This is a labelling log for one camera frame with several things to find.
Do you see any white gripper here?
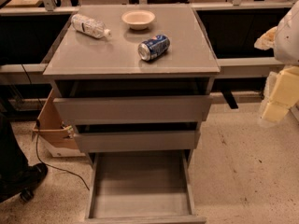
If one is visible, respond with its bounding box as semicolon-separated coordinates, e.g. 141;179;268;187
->
261;66;299;123

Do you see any grey bottom drawer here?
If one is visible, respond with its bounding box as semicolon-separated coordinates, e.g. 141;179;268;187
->
84;150;206;224

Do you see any grey drawer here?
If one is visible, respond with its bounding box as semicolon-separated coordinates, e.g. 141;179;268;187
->
53;95;211;125
74;131;200;153
84;150;206;224

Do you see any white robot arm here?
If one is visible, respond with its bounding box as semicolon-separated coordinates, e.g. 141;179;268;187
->
254;1;299;126

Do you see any grey top drawer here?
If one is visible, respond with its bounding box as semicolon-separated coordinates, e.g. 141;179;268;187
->
53;95;211;125

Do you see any grey drawer cabinet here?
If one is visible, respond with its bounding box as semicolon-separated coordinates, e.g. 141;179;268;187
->
42;4;221;166

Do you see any grey middle drawer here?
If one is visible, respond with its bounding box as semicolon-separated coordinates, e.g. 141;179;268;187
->
74;131;200;153

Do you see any blue soda can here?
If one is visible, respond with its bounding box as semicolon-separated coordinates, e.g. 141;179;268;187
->
137;35;170;62

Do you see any white paper bowl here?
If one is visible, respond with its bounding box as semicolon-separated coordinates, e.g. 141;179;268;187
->
121;10;155;30

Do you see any clear plastic water bottle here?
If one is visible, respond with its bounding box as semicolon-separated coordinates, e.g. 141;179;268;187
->
71;14;111;39

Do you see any brown cardboard box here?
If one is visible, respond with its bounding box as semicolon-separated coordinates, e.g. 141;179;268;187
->
33;91;83;158

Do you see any black shoe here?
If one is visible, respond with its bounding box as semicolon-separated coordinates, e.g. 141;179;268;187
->
0;163;48;203

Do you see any dark trouser leg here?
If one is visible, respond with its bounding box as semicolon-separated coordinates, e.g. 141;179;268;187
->
0;114;28;184

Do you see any black power cable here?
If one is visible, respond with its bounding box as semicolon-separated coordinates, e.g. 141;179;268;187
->
21;63;91;191

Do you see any grey metal rail frame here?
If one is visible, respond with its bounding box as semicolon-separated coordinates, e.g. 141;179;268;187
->
0;0;299;86

